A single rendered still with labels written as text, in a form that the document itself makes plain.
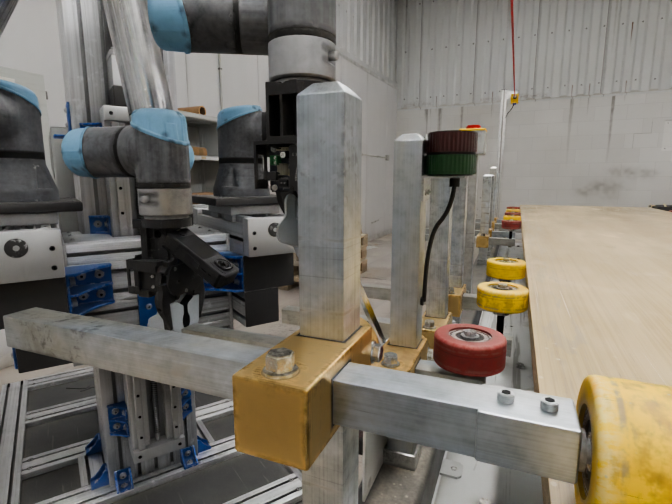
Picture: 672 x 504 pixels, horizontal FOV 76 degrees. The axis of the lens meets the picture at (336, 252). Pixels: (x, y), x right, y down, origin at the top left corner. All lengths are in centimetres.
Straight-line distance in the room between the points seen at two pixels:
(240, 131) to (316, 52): 68
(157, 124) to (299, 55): 25
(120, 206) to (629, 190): 798
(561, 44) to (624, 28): 88
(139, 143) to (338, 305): 44
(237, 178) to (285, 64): 67
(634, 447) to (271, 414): 18
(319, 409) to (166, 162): 47
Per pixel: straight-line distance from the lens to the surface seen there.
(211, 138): 392
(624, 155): 847
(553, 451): 26
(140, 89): 84
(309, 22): 50
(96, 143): 72
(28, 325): 47
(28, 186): 105
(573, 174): 840
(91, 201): 125
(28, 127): 107
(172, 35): 62
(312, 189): 29
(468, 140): 52
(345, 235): 29
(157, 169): 65
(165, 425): 138
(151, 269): 68
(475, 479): 79
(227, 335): 65
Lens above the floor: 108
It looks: 10 degrees down
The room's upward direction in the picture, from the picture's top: straight up
